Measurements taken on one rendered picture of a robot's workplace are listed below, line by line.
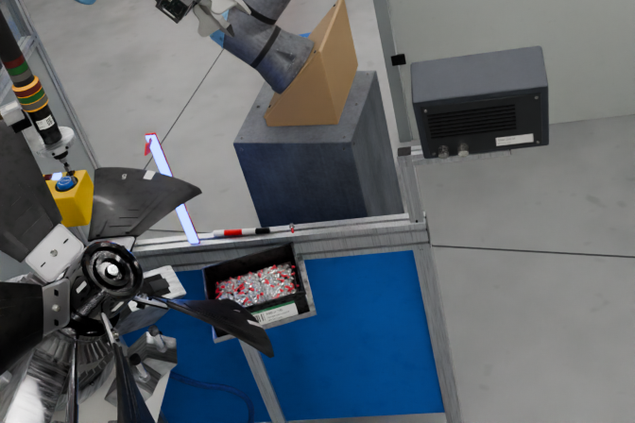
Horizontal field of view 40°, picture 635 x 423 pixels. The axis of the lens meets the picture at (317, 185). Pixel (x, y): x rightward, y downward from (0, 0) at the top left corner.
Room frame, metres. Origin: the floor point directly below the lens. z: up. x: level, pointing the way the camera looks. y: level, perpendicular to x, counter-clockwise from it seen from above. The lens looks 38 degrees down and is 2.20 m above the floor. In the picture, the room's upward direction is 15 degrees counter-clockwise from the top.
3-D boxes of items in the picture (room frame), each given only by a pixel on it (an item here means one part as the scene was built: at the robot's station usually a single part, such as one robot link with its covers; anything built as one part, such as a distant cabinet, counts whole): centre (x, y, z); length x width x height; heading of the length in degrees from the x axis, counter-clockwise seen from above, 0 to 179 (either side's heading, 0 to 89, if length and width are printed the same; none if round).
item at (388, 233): (1.59, 0.22, 0.82); 0.90 x 0.04 x 0.08; 75
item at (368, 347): (1.59, 0.22, 0.45); 0.82 x 0.01 x 0.66; 75
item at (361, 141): (1.84, -0.03, 0.50); 0.30 x 0.30 x 1.00; 65
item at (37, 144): (1.26, 0.41, 1.48); 0.09 x 0.07 x 0.10; 110
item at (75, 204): (1.69, 0.60, 1.02); 0.16 x 0.10 x 0.11; 75
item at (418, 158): (1.45, -0.30, 1.04); 0.24 x 0.03 x 0.03; 75
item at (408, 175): (1.48, -0.20, 0.96); 0.03 x 0.03 x 0.20; 75
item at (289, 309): (1.41, 0.19, 0.85); 0.22 x 0.17 x 0.07; 91
